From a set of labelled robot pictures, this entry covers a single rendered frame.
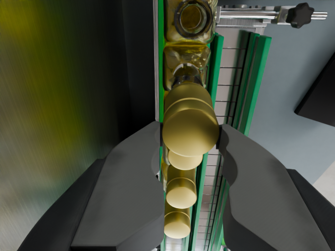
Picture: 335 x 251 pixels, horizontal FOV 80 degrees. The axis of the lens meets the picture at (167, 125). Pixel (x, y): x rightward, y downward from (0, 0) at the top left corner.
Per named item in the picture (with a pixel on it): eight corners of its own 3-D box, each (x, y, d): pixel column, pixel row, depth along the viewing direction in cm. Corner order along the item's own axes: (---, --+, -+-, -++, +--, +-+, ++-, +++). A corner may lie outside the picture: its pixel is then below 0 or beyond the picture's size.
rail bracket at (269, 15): (208, 4, 36) (220, 1, 26) (303, 5, 36) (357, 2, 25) (206, 23, 38) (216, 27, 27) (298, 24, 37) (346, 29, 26)
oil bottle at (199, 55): (170, 31, 39) (160, 49, 21) (199, 32, 39) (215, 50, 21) (169, 61, 42) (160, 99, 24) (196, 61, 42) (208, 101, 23)
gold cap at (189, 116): (165, 81, 15) (159, 105, 11) (214, 82, 14) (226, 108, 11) (164, 123, 16) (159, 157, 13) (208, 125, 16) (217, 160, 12)
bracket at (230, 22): (213, 5, 42) (218, 3, 36) (258, 5, 42) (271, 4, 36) (211, 24, 44) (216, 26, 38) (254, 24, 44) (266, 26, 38)
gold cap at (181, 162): (168, 118, 22) (166, 141, 18) (201, 119, 22) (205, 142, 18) (169, 145, 24) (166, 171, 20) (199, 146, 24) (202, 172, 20)
